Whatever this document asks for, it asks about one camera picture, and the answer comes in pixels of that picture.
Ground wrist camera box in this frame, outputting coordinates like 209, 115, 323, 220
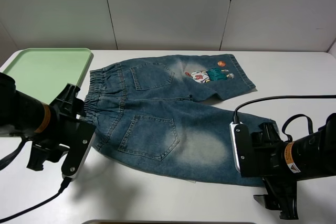
61, 120, 96, 179
229, 122, 254, 177

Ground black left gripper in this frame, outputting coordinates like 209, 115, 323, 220
27, 83, 85, 171

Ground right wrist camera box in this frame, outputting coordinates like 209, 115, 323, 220
229, 122, 254, 177

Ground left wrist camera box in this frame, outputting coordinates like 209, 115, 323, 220
61, 120, 96, 179

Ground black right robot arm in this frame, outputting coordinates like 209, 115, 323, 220
250, 113, 335, 220

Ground green plastic tray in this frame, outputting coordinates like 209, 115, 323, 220
1, 48, 93, 104

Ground children's blue denim shorts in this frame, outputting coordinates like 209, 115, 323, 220
83, 54, 263, 187

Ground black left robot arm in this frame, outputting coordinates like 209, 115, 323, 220
1, 73, 93, 177

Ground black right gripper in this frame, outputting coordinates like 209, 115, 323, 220
251, 123, 299, 220

